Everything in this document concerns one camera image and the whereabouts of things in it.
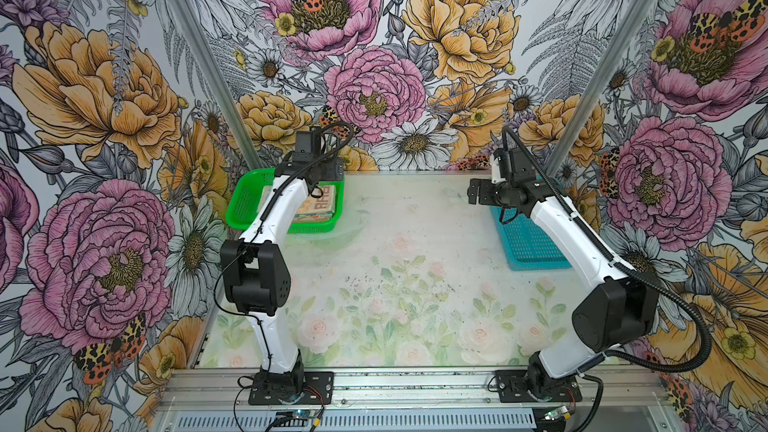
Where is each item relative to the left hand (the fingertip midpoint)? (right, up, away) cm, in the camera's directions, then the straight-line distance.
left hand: (323, 173), depth 91 cm
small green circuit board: (-1, -58, -20) cm, 62 cm away
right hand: (+46, -8, -6) cm, 48 cm away
